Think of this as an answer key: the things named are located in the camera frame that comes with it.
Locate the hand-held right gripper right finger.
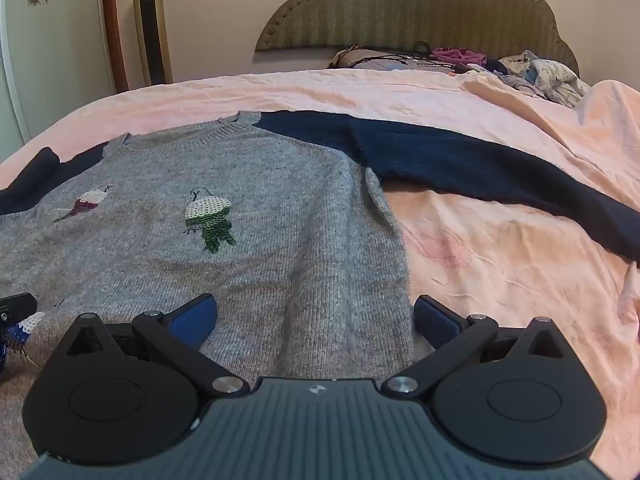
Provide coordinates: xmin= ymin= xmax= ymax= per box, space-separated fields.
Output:
xmin=381 ymin=295 xmax=576 ymax=401

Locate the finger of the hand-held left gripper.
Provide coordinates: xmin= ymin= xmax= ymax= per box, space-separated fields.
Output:
xmin=0 ymin=292 xmax=39 ymax=328

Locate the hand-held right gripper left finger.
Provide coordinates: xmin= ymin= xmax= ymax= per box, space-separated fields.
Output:
xmin=65 ymin=294 xmax=250 ymax=401

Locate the grey sweater with navy sleeves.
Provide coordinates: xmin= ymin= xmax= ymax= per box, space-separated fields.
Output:
xmin=0 ymin=110 xmax=640 ymax=480

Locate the pile of pale clothes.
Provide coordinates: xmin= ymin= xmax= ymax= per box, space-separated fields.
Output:
xmin=482 ymin=50 xmax=593 ymax=108

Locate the pink bed blanket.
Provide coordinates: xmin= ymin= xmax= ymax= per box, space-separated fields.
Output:
xmin=0 ymin=67 xmax=640 ymax=480

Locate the white wardrobe with flower stickers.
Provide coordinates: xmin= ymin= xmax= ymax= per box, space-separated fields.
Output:
xmin=0 ymin=0 xmax=118 ymax=147

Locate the magenta cloth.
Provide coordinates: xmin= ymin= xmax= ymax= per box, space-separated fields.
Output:
xmin=430 ymin=46 xmax=488 ymax=67

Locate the beige pillow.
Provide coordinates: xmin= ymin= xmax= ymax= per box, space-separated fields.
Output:
xmin=327 ymin=46 xmax=416 ymax=70

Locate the gold tower fan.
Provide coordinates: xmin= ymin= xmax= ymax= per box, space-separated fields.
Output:
xmin=131 ymin=0 xmax=173 ymax=86

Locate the olive padded headboard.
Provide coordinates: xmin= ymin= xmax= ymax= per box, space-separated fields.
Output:
xmin=255 ymin=0 xmax=581 ymax=78

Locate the brown wooden frame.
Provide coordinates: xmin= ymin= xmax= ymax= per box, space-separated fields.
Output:
xmin=100 ymin=0 xmax=130 ymax=93

